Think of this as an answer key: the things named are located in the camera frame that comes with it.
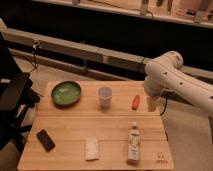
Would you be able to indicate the clear plastic bottle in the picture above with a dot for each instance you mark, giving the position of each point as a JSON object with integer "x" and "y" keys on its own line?
{"x": 133, "y": 144}

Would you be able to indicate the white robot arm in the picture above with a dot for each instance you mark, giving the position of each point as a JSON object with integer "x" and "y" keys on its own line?
{"x": 164, "y": 72}

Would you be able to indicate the orange carrot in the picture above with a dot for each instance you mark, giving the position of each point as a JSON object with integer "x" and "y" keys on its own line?
{"x": 136, "y": 102}

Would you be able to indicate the white folded cloth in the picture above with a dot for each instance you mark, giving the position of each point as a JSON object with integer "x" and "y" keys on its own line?
{"x": 91, "y": 149}

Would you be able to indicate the black smartphone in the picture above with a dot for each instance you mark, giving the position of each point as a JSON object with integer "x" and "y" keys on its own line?
{"x": 45, "y": 140}

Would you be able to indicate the black equipment stand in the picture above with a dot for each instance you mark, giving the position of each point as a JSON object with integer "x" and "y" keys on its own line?
{"x": 16, "y": 97}

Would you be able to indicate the clear plastic cup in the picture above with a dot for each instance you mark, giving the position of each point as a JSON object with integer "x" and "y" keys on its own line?
{"x": 104, "y": 96}

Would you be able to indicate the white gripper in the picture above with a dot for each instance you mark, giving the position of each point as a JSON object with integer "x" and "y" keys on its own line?
{"x": 152, "y": 102}

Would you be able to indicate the green ceramic bowl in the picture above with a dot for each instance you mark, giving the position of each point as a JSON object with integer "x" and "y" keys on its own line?
{"x": 66, "y": 93}

